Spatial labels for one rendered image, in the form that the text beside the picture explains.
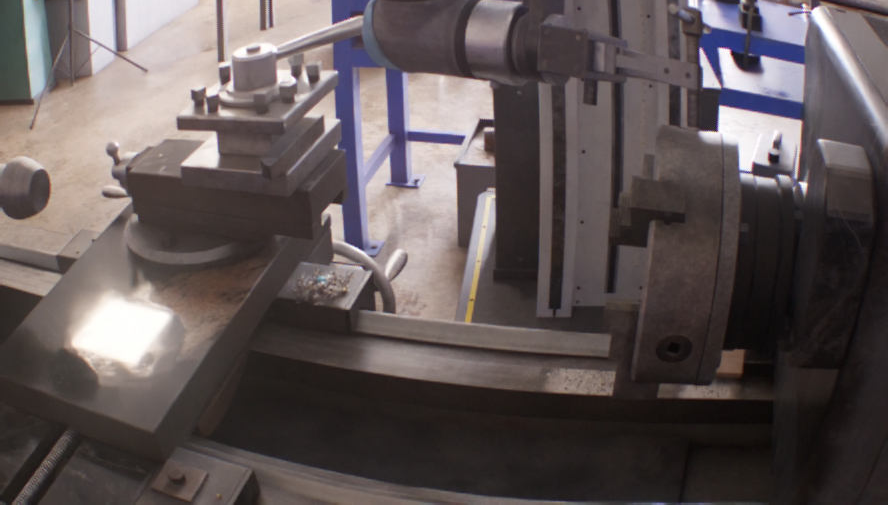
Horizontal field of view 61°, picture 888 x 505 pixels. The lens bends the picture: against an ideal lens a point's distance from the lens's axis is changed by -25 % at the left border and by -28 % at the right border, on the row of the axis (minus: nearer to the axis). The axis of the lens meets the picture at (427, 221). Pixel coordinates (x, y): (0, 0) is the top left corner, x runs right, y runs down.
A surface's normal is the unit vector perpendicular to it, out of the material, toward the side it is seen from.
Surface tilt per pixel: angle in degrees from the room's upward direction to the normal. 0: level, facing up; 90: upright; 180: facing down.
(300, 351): 0
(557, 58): 71
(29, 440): 0
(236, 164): 0
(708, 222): 47
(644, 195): 41
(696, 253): 58
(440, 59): 110
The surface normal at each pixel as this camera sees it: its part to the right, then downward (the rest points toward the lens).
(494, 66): -0.44, 0.71
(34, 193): 0.96, 0.10
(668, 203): -0.20, -0.36
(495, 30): -0.45, -0.11
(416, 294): -0.04, -0.88
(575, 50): -0.49, 0.12
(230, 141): -0.30, 0.46
